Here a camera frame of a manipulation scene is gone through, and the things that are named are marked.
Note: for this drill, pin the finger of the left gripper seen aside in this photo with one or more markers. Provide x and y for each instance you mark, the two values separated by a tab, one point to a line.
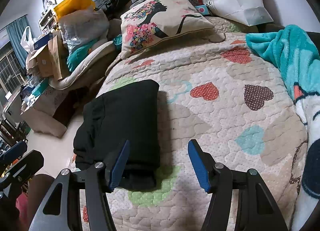
13	153

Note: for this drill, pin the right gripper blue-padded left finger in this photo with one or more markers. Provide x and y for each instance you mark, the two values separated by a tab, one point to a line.
115	163

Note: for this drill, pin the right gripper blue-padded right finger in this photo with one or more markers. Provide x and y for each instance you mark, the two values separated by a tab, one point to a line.
203	165

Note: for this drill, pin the black pants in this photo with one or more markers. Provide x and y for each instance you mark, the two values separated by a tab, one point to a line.
128	113

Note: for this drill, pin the red floral cloth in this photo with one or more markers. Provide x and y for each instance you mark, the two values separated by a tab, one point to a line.
22	206

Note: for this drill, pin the heart patterned quilt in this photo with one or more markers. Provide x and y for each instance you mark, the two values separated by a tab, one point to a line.
235	104

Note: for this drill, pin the beige cushion mattress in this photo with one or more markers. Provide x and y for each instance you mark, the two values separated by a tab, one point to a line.
91	69

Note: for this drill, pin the cardboard box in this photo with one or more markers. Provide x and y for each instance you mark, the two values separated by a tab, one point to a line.
49	59

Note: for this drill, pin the teal curtain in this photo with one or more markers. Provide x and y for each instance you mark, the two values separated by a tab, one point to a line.
20	33

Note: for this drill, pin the clear plastic bag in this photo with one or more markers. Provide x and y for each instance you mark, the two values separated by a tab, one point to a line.
81	27

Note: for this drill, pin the floral lady print pillow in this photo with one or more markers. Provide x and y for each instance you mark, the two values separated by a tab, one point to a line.
155	21

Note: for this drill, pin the teal fleece blanket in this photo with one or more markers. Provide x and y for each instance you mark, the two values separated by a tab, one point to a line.
296	57

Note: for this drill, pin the yellow bag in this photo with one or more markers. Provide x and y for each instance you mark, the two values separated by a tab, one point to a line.
69	6

